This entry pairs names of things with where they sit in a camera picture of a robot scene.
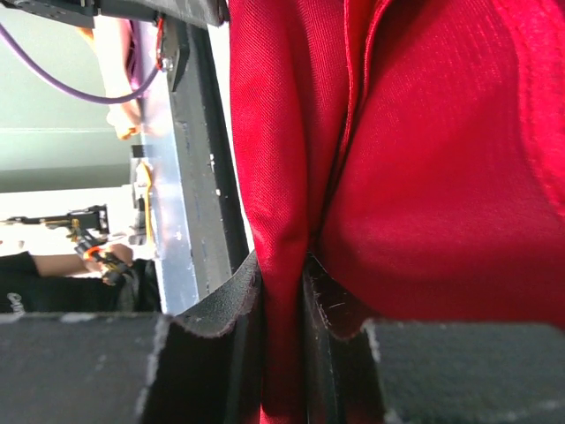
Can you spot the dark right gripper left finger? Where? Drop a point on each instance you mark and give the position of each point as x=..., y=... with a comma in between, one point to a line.
x=201, y=366

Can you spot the person in black shirt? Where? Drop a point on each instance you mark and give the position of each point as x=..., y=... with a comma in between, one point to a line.
x=67, y=283

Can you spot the red cloth napkin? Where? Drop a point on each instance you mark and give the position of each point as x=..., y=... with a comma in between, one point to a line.
x=415, y=147

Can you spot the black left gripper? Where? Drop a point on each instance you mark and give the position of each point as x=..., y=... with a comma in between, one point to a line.
x=80, y=13

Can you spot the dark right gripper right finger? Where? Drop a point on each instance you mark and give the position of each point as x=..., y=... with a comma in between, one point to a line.
x=363, y=369

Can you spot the aluminium front rail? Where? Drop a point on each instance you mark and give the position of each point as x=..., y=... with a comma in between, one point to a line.
x=199, y=232

